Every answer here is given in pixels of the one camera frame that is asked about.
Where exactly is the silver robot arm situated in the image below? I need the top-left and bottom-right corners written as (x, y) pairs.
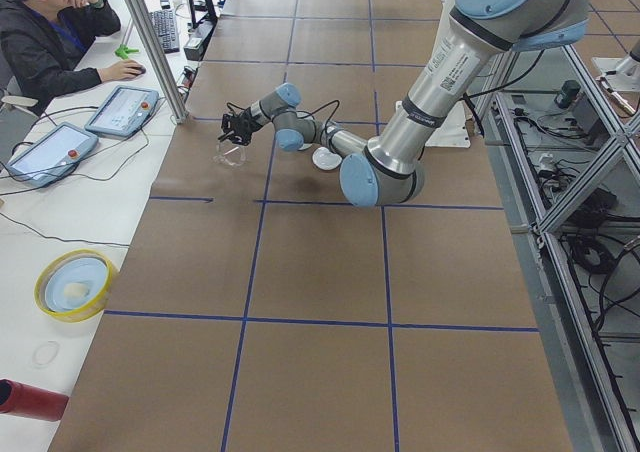
top-left (219, 0), bottom-right (589, 207)

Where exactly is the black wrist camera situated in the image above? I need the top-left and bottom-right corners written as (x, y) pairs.
top-left (221, 113), bottom-right (244, 130)

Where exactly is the white mug lid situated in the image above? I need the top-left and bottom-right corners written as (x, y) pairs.
top-left (312, 147), bottom-right (342, 171)

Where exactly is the yellow tape roll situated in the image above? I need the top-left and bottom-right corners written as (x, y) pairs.
top-left (34, 249), bottom-right (119, 323)

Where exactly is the brown paper table cover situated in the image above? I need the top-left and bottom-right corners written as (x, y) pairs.
top-left (51, 0), bottom-right (572, 451)

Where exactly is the seated person dark jacket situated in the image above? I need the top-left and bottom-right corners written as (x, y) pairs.
top-left (1, 0), bottom-right (140, 116)

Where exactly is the black keyboard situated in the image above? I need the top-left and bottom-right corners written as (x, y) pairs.
top-left (148, 9), bottom-right (180, 53)

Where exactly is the aluminium side frame rack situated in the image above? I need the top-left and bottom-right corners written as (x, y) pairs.
top-left (474, 0), bottom-right (640, 452)

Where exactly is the near teach pendant tablet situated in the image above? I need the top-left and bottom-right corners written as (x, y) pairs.
top-left (7, 122), bottom-right (98, 187)

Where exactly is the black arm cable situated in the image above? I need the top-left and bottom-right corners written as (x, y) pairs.
top-left (225, 99), bottom-right (343, 143)

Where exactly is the aluminium frame post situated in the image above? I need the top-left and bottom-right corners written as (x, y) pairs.
top-left (124, 0), bottom-right (188, 124)

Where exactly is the teach pendant tablet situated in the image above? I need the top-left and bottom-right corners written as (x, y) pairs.
top-left (84, 85), bottom-right (160, 138)
top-left (7, 122), bottom-right (98, 187)

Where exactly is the far teach pendant tablet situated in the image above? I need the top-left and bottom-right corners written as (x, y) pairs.
top-left (84, 85), bottom-right (160, 138)

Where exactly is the green plastic clip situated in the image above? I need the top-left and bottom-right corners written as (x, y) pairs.
top-left (114, 44), bottom-right (139, 60)

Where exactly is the red cylinder bottle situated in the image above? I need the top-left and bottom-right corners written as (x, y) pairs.
top-left (1, 379), bottom-right (69, 422)

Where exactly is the clear plastic funnel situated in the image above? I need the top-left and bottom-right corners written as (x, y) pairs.
top-left (213, 141), bottom-right (247, 167)

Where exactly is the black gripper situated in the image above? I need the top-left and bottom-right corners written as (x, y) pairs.
top-left (218, 112), bottom-right (256, 146)

